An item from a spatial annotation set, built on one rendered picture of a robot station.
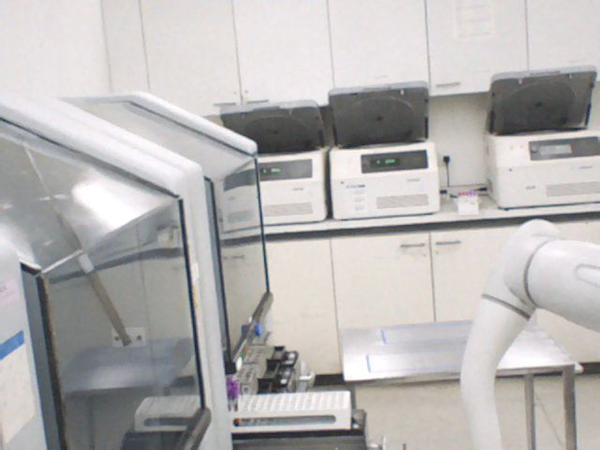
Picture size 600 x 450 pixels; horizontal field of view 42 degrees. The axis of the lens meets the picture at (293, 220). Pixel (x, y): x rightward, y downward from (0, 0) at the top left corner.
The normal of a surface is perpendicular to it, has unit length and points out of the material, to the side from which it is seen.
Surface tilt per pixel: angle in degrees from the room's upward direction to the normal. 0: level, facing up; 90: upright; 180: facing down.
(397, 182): 90
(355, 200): 90
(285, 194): 90
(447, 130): 90
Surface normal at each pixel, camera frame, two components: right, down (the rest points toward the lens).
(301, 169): -0.17, -0.37
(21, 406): 0.99, -0.07
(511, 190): -0.12, 0.17
